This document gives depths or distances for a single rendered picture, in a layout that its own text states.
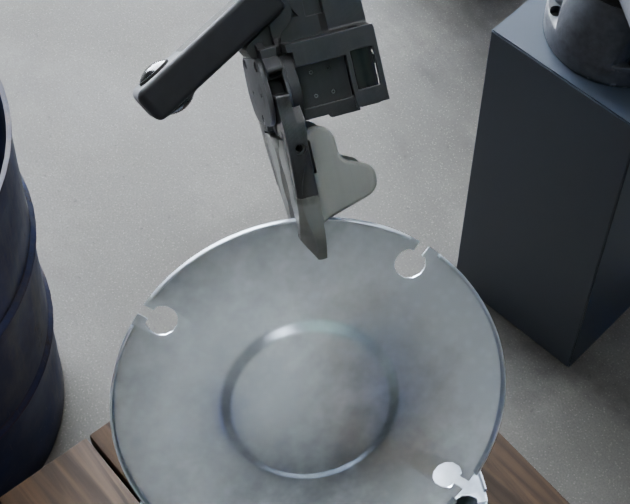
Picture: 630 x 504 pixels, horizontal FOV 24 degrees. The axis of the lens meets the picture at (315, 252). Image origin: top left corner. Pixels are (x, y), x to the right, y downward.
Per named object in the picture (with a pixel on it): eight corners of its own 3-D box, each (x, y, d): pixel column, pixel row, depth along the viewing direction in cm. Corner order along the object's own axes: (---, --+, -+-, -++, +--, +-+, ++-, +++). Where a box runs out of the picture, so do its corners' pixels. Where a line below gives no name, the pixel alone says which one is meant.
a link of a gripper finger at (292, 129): (323, 196, 96) (292, 65, 94) (301, 202, 96) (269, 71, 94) (309, 189, 100) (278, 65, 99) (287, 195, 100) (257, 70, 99)
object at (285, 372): (357, 621, 115) (359, 627, 114) (34, 463, 105) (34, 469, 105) (579, 336, 107) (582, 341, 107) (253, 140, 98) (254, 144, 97)
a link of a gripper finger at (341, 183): (397, 246, 99) (366, 113, 97) (314, 269, 98) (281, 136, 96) (385, 240, 102) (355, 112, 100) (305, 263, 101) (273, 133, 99)
